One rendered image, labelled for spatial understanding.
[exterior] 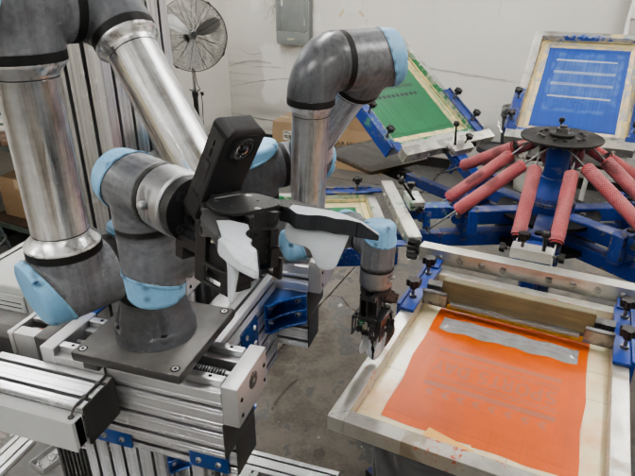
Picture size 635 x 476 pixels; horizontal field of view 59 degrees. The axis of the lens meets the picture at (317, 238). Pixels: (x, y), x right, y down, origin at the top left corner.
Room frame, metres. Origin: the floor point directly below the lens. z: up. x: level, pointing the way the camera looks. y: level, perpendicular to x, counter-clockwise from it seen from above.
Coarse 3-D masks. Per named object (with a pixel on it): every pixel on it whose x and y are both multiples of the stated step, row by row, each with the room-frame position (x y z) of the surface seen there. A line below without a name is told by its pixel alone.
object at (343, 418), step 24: (504, 288) 1.49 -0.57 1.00; (528, 288) 1.49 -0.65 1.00; (408, 312) 1.35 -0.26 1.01; (600, 312) 1.37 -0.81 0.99; (384, 360) 1.13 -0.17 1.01; (360, 384) 1.03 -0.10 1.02; (624, 384) 1.04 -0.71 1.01; (336, 408) 0.95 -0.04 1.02; (624, 408) 0.96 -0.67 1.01; (336, 432) 0.91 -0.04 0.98; (360, 432) 0.89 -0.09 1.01; (384, 432) 0.88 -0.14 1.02; (408, 432) 0.88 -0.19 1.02; (624, 432) 0.88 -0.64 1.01; (408, 456) 0.84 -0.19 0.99; (432, 456) 0.82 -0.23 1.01; (456, 456) 0.81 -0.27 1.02; (480, 456) 0.81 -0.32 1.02; (624, 456) 0.82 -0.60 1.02
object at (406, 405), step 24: (456, 312) 1.41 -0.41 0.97; (432, 336) 1.28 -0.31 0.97; (456, 336) 1.28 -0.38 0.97; (432, 360) 1.17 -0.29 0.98; (408, 384) 1.07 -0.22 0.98; (384, 408) 0.99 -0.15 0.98; (408, 408) 0.99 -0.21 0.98; (432, 408) 0.99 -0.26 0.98; (456, 408) 0.99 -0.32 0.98; (456, 432) 0.92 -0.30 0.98
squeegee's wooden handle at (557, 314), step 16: (448, 288) 1.41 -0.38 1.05; (464, 288) 1.39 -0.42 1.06; (480, 288) 1.37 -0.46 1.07; (496, 288) 1.37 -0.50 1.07; (464, 304) 1.38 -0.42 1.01; (480, 304) 1.36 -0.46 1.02; (496, 304) 1.34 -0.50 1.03; (512, 304) 1.33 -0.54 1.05; (528, 304) 1.31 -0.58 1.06; (544, 304) 1.29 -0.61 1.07; (560, 304) 1.28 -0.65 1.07; (544, 320) 1.29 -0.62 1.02; (560, 320) 1.27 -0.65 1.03; (576, 320) 1.25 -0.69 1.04; (592, 320) 1.24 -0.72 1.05
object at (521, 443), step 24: (528, 336) 1.28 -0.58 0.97; (552, 336) 1.28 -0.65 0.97; (504, 360) 1.17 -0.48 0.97; (528, 360) 1.17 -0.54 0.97; (552, 360) 1.18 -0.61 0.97; (576, 384) 1.08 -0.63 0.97; (576, 408) 0.99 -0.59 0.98; (480, 432) 0.92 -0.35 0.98; (504, 432) 0.92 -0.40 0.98; (528, 432) 0.92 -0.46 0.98; (576, 432) 0.92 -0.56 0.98; (504, 456) 0.85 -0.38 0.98; (528, 456) 0.85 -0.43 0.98; (552, 456) 0.85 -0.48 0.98; (576, 456) 0.85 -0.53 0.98
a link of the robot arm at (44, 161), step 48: (0, 0) 0.74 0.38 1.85; (48, 0) 0.78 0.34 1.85; (0, 48) 0.75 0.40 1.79; (48, 48) 0.78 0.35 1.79; (0, 96) 0.77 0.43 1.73; (48, 96) 0.78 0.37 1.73; (48, 144) 0.77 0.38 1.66; (48, 192) 0.76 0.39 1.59; (48, 240) 0.76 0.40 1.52; (96, 240) 0.80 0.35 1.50; (48, 288) 0.73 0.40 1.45; (96, 288) 0.78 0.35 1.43
